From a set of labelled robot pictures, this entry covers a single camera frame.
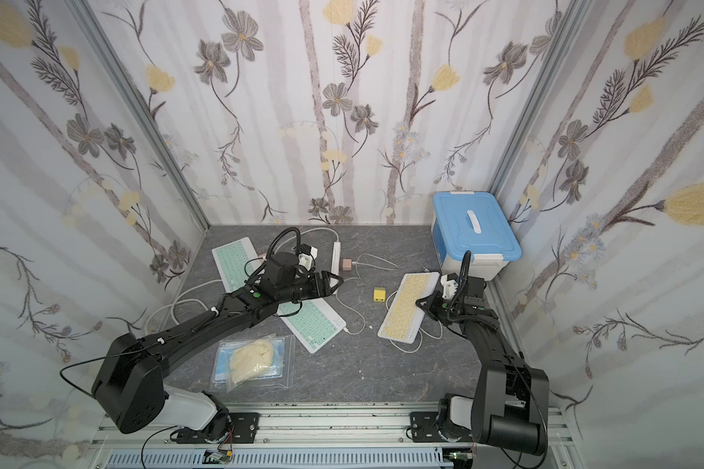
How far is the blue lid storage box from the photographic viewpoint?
93 cm

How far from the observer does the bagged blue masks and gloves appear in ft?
2.67

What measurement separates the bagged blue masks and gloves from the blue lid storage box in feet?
1.90

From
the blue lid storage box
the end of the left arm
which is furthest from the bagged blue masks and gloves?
the blue lid storage box

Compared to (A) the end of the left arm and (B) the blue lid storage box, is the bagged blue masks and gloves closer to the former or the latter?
(A) the end of the left arm
